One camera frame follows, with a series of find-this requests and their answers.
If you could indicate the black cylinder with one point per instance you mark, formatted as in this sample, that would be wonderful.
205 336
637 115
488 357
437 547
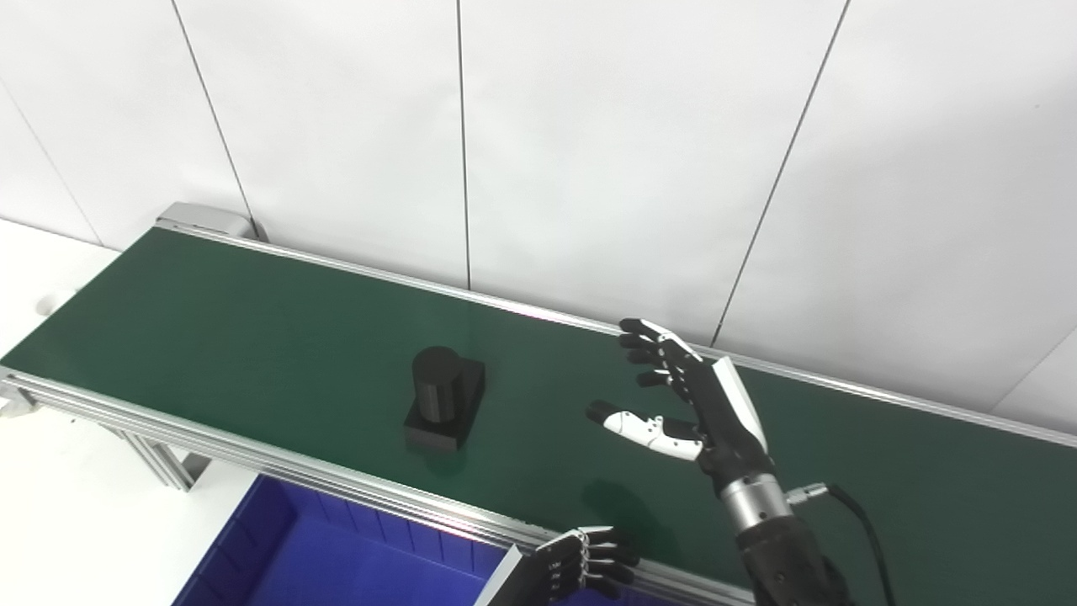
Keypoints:
442 396

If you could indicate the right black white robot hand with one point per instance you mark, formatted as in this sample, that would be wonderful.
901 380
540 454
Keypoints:
724 421

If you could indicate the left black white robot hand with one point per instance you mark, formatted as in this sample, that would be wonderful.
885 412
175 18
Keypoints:
572 568

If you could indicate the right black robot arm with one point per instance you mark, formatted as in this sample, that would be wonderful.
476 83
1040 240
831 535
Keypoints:
782 555

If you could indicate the blue plastic bin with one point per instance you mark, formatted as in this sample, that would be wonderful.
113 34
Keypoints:
336 564

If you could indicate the green conveyor belt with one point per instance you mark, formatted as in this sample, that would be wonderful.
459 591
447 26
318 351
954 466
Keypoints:
252 337
252 459

